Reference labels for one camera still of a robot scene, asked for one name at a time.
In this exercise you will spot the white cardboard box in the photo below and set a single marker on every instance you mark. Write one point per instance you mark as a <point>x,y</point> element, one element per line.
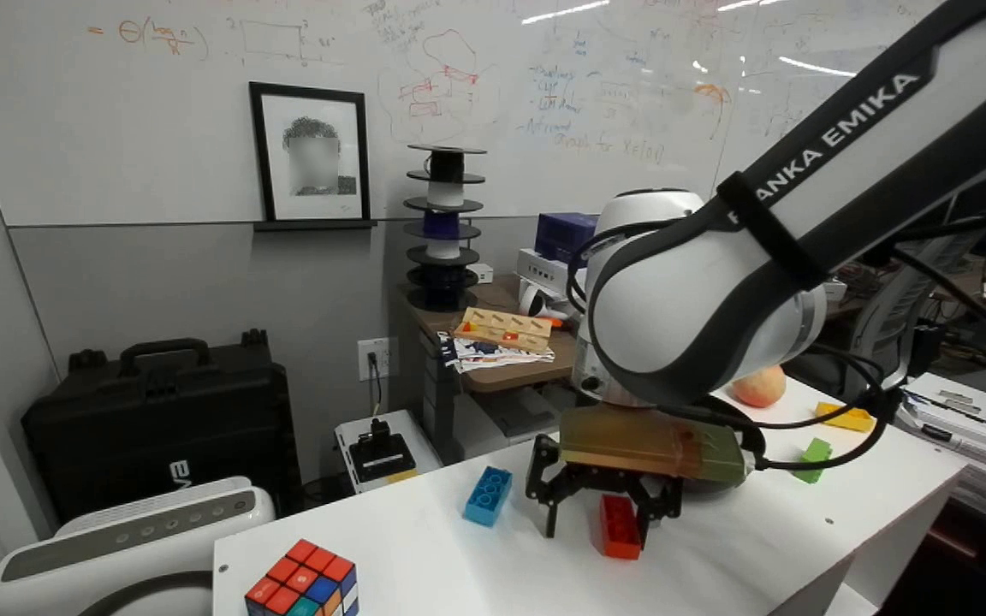
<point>542,279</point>

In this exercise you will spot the grey office chair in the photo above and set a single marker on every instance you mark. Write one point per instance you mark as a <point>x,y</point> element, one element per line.
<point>891,313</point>

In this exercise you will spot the purple box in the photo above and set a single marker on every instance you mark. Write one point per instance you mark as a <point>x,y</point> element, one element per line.
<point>564,235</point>

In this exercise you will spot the black charger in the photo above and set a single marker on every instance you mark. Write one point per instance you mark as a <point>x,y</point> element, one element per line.
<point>380,454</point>

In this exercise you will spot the red building block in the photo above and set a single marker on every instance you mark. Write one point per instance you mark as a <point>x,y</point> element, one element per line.
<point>620,534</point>

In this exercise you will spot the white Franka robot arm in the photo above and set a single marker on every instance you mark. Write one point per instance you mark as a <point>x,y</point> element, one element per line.
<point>686,285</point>

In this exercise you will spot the white rounded appliance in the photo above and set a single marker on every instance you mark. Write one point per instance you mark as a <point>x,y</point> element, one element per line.
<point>117,543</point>

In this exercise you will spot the wooden desk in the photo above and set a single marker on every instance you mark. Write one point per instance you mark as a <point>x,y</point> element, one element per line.
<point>516,376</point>

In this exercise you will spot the whiteboard with scribbles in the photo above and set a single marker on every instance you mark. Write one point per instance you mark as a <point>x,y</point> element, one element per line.
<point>290,47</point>

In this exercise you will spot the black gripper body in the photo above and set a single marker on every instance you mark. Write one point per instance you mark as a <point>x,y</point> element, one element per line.
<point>613,482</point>

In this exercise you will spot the yellow patterned box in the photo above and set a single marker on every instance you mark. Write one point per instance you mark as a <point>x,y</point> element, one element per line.
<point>506,331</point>

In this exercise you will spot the black hard carrying case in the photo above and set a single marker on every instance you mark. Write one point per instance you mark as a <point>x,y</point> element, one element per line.
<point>154,429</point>

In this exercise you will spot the black framed portrait picture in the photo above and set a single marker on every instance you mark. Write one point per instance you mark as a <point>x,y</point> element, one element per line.
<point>311,154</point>

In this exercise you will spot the filament spool stack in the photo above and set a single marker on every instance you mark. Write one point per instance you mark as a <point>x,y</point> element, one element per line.
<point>443,283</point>

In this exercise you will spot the printed papers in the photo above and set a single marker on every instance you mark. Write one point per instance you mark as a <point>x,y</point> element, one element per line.
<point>495,360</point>

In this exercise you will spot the white wall outlet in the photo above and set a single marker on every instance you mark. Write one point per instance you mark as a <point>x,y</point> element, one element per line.
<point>374,347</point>

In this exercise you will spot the blue building block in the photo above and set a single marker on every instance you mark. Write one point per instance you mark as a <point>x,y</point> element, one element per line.
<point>489,496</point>

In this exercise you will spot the purple filament spool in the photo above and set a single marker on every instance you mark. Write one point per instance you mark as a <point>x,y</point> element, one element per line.
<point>443,223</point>

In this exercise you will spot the green building block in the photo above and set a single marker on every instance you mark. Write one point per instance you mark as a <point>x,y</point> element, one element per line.
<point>816,461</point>

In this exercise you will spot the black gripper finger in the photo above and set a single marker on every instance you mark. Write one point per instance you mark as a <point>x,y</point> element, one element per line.
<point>546,474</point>
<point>657,500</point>

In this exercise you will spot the Rubik's cube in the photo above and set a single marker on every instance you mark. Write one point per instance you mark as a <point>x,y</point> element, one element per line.
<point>303,581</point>

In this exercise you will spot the white filament spool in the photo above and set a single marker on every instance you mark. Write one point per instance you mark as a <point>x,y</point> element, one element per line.
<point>443,246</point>
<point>446,193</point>

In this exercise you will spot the toy peach with leaf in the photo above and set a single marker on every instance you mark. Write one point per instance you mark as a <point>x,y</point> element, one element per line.
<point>757,388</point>

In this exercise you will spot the empty black spool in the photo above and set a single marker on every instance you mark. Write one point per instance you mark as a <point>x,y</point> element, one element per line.
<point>446,162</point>

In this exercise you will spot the black picture ledge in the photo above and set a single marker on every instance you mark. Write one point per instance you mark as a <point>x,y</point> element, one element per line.
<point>313,227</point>

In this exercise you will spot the white charger base box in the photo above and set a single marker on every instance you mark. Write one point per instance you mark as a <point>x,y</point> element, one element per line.
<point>349,438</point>

